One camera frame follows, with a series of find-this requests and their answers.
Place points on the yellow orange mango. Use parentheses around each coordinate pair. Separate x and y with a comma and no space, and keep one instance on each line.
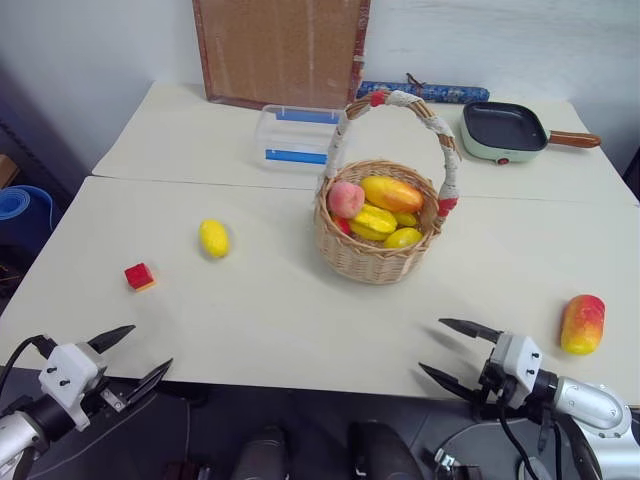
(392,194)

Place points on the cork board wooden frame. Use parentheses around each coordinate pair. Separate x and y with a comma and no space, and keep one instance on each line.
(280,50)

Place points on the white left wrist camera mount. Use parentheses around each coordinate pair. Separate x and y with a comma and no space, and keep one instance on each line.
(67,370)

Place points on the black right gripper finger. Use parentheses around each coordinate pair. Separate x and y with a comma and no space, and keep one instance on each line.
(472,328)
(450,381)

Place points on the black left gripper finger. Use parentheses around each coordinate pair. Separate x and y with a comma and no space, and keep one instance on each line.
(147,382)
(112,337)

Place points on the blue patterned roll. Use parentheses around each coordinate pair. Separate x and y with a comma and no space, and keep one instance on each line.
(450,92)

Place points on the grey round disc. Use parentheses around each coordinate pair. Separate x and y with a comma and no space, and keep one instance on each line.
(480,445)

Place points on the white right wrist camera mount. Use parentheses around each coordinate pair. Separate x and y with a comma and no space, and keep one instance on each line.
(522,362)

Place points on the red yellow mango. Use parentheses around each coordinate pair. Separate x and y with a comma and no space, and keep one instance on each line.
(582,325)

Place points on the bumpy yellow lemon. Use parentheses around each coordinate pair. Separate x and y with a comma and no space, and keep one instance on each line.
(214,239)

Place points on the small red fruit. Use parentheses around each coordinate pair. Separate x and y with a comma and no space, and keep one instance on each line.
(342,225)

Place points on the blue foam mat roll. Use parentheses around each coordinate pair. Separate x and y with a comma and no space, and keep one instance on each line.
(22,212)

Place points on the small yellow lemon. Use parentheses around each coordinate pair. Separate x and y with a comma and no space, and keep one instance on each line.
(406,219)

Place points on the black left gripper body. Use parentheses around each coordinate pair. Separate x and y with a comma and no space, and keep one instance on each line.
(102,392)

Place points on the brown cardboard box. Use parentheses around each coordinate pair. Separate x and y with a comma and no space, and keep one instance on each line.
(6,171)

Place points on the red cube with yellow base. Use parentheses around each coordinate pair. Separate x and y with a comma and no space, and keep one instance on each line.
(139,276)

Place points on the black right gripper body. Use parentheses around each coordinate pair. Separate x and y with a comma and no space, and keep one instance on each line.
(492,380)

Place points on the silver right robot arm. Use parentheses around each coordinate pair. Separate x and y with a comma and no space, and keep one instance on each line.
(595,405)

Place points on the yellow starfruit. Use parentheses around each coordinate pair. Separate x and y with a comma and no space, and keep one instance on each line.
(372,220)

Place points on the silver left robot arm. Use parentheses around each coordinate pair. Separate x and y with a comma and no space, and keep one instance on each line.
(22,430)

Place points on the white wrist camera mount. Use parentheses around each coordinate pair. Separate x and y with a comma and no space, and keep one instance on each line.
(522,362)
(67,370)

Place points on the pink peach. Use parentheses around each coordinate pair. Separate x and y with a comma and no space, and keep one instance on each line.
(346,199)

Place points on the clear plastic box blue clips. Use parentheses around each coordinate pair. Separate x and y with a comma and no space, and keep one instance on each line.
(292,142)

